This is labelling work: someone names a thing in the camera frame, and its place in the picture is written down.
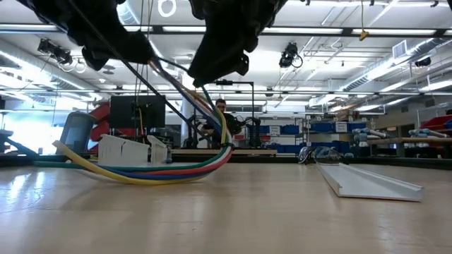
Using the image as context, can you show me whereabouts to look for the yellow wire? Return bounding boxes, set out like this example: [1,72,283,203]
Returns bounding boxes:
[52,90,229,187]

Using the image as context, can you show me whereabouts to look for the black mounted camera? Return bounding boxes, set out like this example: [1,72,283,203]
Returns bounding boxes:
[278,41,304,70]
[37,37,74,66]

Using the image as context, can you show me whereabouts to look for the black computer monitor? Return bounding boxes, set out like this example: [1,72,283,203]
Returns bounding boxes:
[109,95,166,130]

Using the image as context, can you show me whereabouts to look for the white slotted cable duct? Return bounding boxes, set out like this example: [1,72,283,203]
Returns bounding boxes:
[97,133,169,167]

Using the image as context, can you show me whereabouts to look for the bundle of coloured wires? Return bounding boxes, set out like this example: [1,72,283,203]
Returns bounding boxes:
[32,86,234,174]

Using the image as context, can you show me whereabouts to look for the bundle of coloured cables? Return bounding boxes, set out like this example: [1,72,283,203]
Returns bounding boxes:
[76,70,234,184]

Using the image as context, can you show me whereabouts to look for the person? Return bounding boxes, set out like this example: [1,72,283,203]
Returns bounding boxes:
[201,98,244,149]

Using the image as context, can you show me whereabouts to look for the blue wire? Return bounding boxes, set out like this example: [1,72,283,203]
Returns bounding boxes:
[98,80,227,181]

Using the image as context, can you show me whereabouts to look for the shelf with blue bins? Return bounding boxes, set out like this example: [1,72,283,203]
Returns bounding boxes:
[257,116,370,156]

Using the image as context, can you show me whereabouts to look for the yellow hanging plug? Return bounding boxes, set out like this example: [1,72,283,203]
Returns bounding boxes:
[359,0,371,42]

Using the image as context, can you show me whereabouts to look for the white duct cover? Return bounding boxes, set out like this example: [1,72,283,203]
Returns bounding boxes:
[316,162,424,202]

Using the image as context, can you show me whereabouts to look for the black eyeglasses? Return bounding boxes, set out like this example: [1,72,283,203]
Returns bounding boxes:
[298,146,343,166]

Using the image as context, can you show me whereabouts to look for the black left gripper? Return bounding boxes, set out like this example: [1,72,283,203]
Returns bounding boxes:
[17,0,156,71]

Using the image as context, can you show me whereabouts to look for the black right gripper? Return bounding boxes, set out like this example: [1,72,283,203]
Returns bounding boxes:
[188,0,289,88]

